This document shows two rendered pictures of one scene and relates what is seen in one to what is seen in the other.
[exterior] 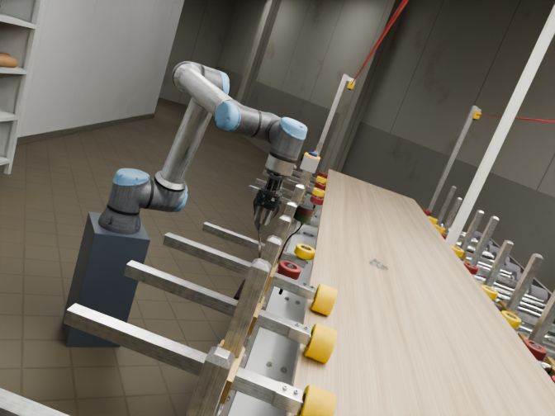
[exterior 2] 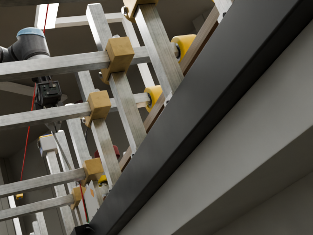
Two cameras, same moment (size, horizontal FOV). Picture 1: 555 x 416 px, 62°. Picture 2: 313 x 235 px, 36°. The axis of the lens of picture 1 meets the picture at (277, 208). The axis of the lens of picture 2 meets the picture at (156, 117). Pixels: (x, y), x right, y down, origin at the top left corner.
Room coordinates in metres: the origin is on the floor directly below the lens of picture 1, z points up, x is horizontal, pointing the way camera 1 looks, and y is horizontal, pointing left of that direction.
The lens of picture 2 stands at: (0.10, 0.42, 0.38)
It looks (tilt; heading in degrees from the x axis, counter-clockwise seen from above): 21 degrees up; 332
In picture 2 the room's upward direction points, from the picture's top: 20 degrees counter-clockwise
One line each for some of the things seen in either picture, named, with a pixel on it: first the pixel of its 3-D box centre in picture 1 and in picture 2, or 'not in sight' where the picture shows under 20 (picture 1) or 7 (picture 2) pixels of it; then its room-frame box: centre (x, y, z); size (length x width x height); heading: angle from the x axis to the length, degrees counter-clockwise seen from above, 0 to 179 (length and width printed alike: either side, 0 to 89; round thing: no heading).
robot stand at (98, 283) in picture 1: (104, 280); not in sight; (2.06, 0.68, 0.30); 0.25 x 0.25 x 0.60; 32
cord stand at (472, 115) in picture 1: (449, 169); not in sight; (4.05, -1.28, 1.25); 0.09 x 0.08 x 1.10; 177
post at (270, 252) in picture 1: (244, 323); (119, 85); (1.04, -0.02, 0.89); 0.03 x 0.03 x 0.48; 87
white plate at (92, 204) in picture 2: not in sight; (88, 208); (1.57, -0.02, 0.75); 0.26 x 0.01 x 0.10; 177
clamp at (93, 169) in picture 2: not in sight; (91, 173); (1.52, -0.05, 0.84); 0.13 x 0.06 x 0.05; 177
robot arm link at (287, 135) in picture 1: (288, 139); (33, 47); (1.48, 0.04, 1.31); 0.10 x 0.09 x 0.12; 36
